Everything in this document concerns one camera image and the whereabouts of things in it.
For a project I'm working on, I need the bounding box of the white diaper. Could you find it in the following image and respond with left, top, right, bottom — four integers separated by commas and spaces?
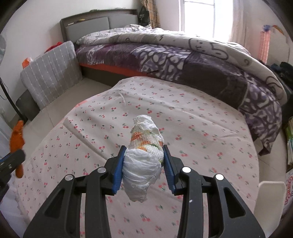
122, 115, 164, 202

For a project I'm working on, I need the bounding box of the dark bed frame headboard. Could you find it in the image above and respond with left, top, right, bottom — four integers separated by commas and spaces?
60, 9, 138, 43

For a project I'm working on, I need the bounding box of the white cartoon print duvet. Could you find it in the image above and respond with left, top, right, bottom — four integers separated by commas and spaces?
76, 25, 288, 105

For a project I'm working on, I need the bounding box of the plaid fabric roll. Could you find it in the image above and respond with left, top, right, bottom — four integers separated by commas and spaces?
140, 0, 160, 28

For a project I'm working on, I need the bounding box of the white trash bin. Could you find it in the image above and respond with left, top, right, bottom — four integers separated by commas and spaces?
254, 181, 287, 237

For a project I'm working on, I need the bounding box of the white pink drawer cabinet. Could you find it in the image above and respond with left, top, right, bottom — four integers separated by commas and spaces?
258, 24, 287, 65

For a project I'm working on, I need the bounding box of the white curtain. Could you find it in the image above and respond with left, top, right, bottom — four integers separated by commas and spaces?
228, 0, 259, 44

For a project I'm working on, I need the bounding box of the grey checked cushion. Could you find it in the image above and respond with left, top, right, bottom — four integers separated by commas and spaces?
20, 41, 82, 110

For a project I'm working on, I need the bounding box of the orange snack wrapper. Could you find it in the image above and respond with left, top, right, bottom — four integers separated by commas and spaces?
10, 120, 25, 178

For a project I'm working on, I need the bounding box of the Ganten water carton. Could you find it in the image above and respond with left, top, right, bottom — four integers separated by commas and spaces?
283, 169, 293, 215

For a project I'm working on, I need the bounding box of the purple patterned blanket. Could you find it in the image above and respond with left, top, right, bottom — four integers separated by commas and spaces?
76, 43, 282, 155

